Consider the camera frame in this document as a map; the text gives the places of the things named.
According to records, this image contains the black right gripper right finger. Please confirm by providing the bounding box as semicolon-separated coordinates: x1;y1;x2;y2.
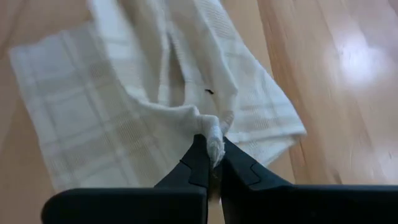
219;136;398;224

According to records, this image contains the white plaid towel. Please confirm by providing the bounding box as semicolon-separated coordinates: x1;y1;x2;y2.
8;0;308;193

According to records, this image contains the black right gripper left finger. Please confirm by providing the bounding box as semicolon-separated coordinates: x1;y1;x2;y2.
40;134;213;224

